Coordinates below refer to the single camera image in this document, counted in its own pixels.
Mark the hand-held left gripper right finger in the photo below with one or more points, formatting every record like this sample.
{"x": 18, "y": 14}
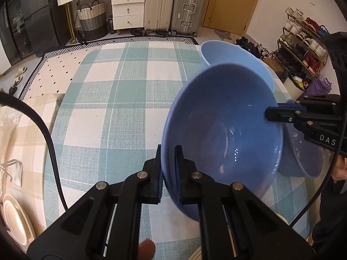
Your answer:
{"x": 178, "y": 168}

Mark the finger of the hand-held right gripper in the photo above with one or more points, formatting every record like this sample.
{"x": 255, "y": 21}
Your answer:
{"x": 322, "y": 100}
{"x": 282, "y": 114}

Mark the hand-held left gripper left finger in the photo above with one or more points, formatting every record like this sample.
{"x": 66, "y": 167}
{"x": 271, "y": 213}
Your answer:
{"x": 151, "y": 184}

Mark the light blue bowl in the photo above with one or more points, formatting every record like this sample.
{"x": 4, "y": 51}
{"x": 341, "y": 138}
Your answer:
{"x": 230, "y": 54}

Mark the person's right hand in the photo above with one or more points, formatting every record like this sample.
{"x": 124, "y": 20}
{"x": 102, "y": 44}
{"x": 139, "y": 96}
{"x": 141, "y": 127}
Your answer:
{"x": 341, "y": 170}

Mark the person's left hand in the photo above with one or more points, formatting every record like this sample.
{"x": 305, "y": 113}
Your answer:
{"x": 147, "y": 250}

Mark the purple bag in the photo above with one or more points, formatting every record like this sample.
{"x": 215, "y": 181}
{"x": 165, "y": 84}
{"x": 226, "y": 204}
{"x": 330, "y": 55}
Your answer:
{"x": 321, "y": 86}

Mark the white bin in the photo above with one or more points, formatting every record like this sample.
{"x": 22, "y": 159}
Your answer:
{"x": 296, "y": 90}

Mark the metal shoe rack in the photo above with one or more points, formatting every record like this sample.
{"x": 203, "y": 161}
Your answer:
{"x": 322, "y": 59}

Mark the flat cardboard box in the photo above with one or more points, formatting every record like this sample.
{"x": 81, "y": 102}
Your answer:
{"x": 275, "y": 69}

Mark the rows of shoes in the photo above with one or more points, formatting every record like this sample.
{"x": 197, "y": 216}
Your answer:
{"x": 303, "y": 40}

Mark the pile of dark shoes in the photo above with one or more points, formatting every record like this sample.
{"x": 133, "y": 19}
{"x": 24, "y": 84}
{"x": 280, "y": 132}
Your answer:
{"x": 252, "y": 47}

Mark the teal checked tablecloth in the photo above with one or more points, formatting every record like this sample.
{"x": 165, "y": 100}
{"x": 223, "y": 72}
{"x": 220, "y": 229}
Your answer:
{"x": 108, "y": 113}

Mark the person's dark clothing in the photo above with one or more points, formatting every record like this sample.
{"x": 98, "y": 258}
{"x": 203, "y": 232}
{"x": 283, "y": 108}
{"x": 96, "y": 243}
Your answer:
{"x": 330, "y": 216}

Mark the brown door mat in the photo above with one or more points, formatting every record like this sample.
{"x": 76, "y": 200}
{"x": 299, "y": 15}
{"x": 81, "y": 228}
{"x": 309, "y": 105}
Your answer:
{"x": 222, "y": 35}

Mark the wooden door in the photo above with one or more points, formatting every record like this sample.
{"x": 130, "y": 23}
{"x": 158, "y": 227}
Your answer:
{"x": 230, "y": 2}

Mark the cream small plate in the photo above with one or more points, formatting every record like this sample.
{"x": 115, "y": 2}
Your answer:
{"x": 32, "y": 230}

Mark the beige checked cloth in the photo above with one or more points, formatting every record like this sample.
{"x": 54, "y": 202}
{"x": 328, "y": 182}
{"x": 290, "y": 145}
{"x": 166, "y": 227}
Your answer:
{"x": 27, "y": 146}

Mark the metal phone stand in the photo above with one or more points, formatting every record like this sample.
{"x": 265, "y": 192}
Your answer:
{"x": 12, "y": 172}

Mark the silver suitcase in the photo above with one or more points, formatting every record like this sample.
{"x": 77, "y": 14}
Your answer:
{"x": 188, "y": 8}

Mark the bubble wrap sheet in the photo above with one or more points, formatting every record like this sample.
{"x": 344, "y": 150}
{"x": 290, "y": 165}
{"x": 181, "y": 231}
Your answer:
{"x": 9, "y": 119}

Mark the dark bottle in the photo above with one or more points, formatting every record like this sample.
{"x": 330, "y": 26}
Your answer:
{"x": 111, "y": 25}

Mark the cream suitcase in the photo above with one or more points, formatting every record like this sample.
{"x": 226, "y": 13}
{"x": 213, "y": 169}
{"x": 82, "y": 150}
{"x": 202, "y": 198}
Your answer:
{"x": 158, "y": 5}

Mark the white drawer unit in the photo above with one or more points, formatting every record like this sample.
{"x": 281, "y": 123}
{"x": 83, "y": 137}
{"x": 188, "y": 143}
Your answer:
{"x": 128, "y": 9}

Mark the grey white woven basket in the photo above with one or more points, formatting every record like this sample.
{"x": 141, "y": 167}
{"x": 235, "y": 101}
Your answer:
{"x": 92, "y": 21}

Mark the dark grey refrigerator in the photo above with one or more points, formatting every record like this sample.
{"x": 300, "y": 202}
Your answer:
{"x": 38, "y": 19}

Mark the dark glass wardrobe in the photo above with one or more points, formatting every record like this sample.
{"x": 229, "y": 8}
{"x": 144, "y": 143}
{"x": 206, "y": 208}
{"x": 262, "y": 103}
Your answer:
{"x": 12, "y": 24}

